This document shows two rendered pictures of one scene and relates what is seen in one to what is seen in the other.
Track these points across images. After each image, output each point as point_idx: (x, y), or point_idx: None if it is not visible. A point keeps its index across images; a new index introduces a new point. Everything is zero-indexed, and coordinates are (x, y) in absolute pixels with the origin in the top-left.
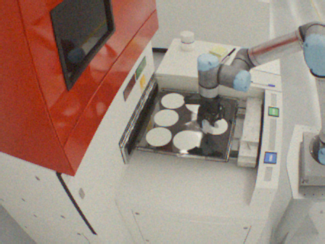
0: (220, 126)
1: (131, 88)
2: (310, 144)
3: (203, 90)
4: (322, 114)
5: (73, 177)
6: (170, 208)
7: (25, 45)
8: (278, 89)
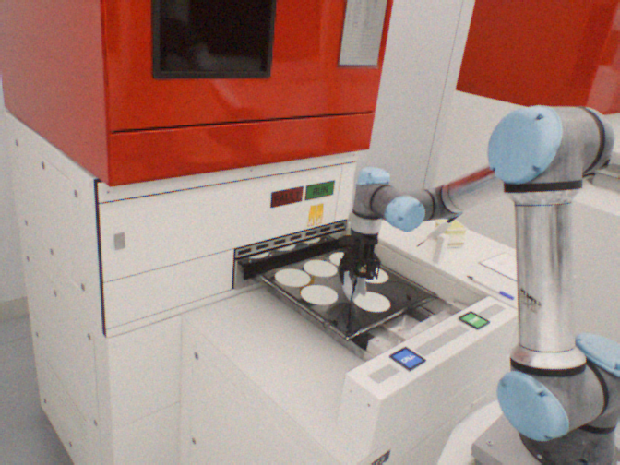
0: (376, 305)
1: (289, 201)
2: None
3: (352, 217)
4: (517, 289)
5: (119, 207)
6: (232, 358)
7: None
8: (516, 304)
